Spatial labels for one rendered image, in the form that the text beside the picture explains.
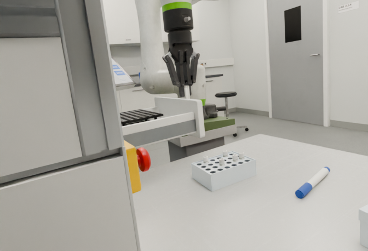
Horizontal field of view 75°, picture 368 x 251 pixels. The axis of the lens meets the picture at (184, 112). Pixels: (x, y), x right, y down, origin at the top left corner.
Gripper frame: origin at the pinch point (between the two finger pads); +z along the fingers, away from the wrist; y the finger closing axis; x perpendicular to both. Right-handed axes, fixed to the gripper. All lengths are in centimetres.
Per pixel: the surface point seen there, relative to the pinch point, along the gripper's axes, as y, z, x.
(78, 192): -39, 2, -44
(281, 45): 318, -34, 202
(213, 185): -12.8, 15.9, -28.8
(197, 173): -13.0, 15.0, -23.1
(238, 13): 331, -112, 309
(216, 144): 22.6, 25.1, 15.6
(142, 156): -28.1, 4.6, -31.5
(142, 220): -28.7, 17.1, -28.5
